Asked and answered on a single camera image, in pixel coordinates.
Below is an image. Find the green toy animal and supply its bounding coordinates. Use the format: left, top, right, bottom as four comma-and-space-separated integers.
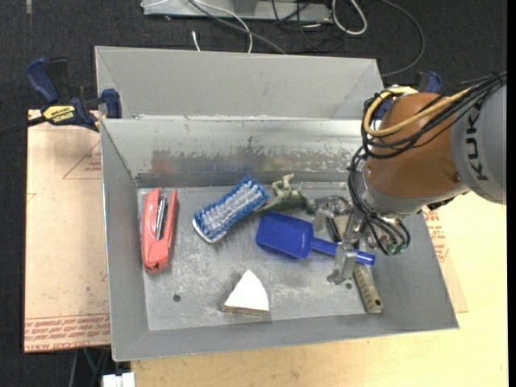
257, 173, 316, 216

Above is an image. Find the beige ruler bar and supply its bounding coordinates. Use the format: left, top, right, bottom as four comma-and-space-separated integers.
352, 263, 384, 314

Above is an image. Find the silver and black oval object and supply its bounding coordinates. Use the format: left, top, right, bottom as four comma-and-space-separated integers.
313, 194, 351, 244

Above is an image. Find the brown cardboard board red print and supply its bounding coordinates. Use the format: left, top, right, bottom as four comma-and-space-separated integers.
23, 109, 469, 354

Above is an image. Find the red stapler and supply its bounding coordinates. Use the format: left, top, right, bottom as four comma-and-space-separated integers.
139, 187, 181, 274

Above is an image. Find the grey metal bin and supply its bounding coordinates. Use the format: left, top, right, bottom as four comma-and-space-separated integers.
94, 45, 460, 363

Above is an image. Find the blue and white scrub brush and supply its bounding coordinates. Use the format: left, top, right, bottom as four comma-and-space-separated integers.
192, 174, 269, 244

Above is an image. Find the white wedge toy sandwich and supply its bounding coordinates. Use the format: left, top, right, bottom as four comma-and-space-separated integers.
220, 268, 271, 318

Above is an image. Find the blue plastic scoop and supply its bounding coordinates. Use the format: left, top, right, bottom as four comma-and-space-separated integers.
255, 210, 377, 266

